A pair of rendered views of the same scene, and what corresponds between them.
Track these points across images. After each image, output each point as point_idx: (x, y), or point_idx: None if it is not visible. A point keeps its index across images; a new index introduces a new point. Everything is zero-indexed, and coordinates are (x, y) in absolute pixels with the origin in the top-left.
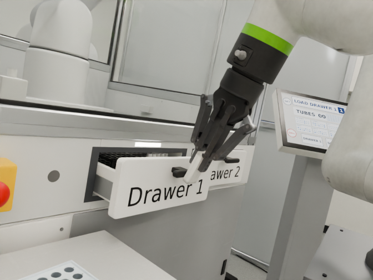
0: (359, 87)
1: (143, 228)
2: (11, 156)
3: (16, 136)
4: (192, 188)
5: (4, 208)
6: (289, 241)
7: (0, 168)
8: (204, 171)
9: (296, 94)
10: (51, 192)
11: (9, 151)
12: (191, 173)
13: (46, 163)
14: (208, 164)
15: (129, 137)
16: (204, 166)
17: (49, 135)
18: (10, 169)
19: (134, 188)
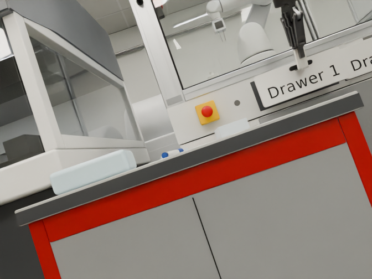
0: None
1: None
2: (215, 100)
3: (213, 92)
4: (326, 73)
5: (216, 117)
6: None
7: (207, 102)
8: (304, 56)
9: None
10: (239, 110)
11: (213, 99)
12: (297, 62)
13: (230, 98)
14: (302, 51)
15: (270, 68)
16: (299, 53)
17: (225, 86)
18: (211, 102)
19: (270, 88)
